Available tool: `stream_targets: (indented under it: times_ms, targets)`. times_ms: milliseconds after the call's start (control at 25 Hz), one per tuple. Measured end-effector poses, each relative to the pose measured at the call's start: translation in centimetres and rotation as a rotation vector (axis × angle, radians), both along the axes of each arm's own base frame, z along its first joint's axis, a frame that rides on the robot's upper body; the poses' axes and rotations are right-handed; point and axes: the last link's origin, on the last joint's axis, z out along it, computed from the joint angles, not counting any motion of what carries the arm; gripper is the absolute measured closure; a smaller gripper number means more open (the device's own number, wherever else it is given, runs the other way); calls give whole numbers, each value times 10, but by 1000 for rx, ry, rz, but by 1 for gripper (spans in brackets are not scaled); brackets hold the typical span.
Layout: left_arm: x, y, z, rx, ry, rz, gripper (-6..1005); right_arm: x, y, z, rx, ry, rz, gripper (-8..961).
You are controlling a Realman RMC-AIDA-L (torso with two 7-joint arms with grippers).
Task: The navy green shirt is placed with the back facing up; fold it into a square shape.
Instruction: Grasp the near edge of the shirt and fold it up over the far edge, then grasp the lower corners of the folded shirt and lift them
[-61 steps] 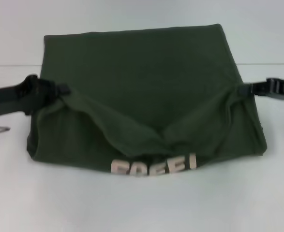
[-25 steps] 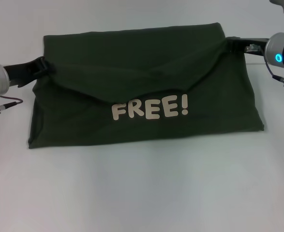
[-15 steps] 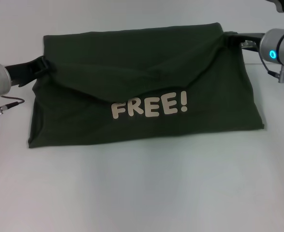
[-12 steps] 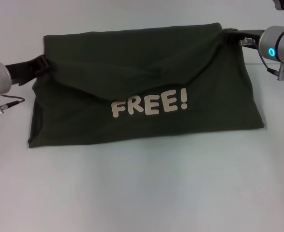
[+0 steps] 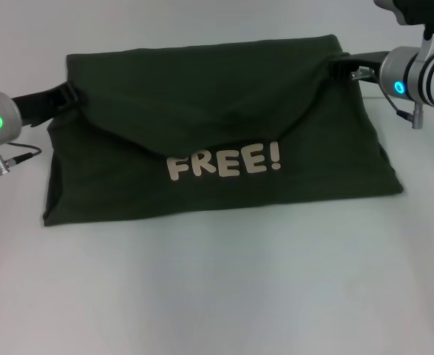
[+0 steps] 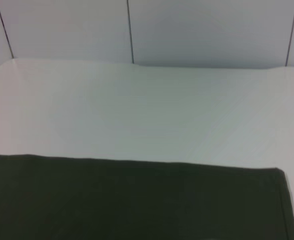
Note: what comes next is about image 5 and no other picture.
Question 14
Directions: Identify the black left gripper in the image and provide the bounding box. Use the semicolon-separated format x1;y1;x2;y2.
10;83;82;129

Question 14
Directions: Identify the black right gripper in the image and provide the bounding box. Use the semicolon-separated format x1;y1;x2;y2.
328;51;390;85

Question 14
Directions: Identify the left wrist cable with plug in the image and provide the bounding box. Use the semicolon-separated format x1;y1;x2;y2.
0;141;42;175

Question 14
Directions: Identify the dark green shirt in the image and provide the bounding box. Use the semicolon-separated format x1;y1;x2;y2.
42;33;405;227

